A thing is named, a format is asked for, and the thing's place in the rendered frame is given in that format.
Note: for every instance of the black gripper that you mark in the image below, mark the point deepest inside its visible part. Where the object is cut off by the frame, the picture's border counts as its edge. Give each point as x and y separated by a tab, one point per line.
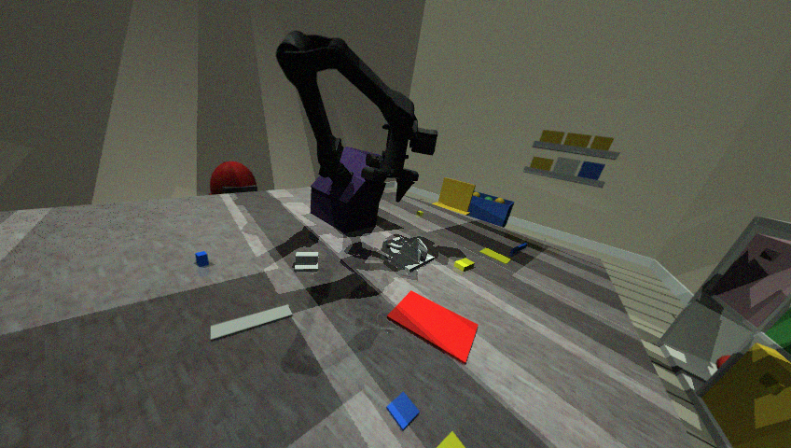
392	167

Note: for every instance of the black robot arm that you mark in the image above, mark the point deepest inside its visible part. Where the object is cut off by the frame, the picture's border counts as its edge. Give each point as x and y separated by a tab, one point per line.
300	56

